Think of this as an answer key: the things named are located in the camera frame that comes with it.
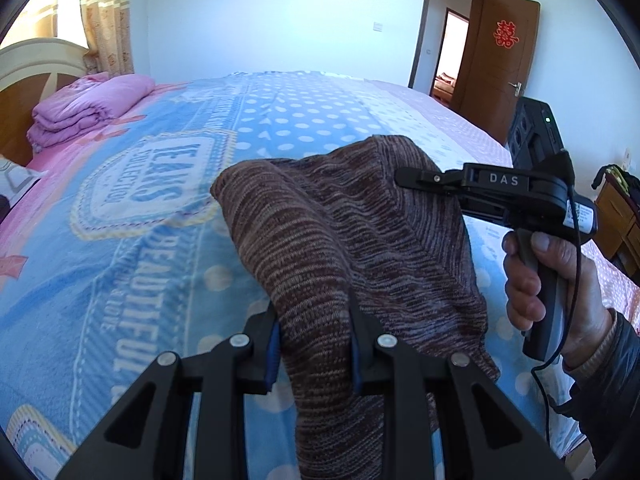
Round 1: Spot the silver door handle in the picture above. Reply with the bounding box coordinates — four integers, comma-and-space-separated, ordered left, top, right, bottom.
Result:
510, 82, 523, 98

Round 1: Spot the black camera box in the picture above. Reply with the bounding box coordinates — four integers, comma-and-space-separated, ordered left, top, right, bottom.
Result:
506, 96, 564, 170

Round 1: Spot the dark jacket forearm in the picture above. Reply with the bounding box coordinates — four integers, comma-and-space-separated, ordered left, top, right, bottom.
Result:
553, 309, 639, 469

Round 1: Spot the red door decoration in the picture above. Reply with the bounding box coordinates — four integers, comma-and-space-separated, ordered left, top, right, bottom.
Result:
492, 20, 520, 50

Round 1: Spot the white patterned pillow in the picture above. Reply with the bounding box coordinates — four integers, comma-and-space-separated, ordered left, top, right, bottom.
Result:
0, 156, 48, 222

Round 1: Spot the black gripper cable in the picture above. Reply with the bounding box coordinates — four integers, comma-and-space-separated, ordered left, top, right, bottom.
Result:
528, 184, 586, 449

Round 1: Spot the wooden bedside cabinet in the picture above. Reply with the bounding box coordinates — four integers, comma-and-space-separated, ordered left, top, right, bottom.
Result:
594, 174, 640, 285

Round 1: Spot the person's right hand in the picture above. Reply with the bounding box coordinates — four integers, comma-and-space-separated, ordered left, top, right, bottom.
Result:
502, 231, 614, 370

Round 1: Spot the cream and wood headboard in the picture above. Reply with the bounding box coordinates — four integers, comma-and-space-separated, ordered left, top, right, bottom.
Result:
0, 38, 88, 166

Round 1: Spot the folded pink quilt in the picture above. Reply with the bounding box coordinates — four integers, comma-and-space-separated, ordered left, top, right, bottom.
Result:
26, 72, 155, 153

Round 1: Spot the brown wooden door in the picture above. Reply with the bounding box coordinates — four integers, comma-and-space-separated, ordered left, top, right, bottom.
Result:
409, 0, 541, 145

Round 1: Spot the brown knitted sweater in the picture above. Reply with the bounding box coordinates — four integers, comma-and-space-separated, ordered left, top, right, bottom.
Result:
212, 136, 499, 479

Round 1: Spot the blue patterned bed blanket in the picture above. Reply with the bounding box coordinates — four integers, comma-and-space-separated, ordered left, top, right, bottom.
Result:
0, 70, 640, 480

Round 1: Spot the yellow patterned curtain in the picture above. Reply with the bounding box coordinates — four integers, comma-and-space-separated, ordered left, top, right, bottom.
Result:
1, 0, 134, 76

